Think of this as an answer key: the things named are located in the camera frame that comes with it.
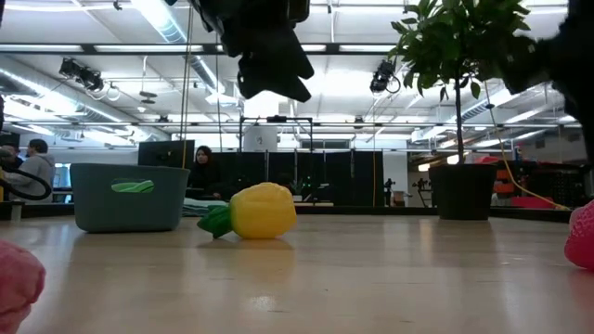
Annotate black partition wall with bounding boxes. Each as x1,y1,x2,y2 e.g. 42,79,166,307
213,150,385,208

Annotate green leafy plant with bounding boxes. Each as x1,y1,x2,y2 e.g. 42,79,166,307
388,0,536,164

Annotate black table edge rail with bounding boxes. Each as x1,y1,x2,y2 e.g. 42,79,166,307
0,201,594,224

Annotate red toy fruit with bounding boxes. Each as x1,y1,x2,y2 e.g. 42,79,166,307
563,199,594,272

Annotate yellow cable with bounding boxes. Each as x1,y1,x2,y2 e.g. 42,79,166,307
482,82,573,212

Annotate light blue folded towel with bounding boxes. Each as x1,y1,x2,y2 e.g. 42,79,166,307
182,198,229,218

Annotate black plant pot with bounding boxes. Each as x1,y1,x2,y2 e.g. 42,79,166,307
427,162,498,221

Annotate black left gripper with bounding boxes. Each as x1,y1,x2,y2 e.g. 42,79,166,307
189,0,316,103

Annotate teal plastic tupperware container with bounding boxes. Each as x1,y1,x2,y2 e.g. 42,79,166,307
69,162,190,234

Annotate dark green toy vegetable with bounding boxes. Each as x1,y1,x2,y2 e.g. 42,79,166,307
110,179,155,194

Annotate person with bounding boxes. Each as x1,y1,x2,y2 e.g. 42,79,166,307
187,145,225,200
16,138,56,203
0,143,23,172

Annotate black ceiling camera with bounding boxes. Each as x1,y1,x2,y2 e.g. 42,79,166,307
58,58,106,93
369,59,401,95

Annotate pink toy strawberry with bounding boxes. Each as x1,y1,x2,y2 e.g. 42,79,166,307
0,238,46,334

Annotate yellow toy pineapple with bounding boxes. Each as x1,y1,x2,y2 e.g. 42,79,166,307
197,181,298,241

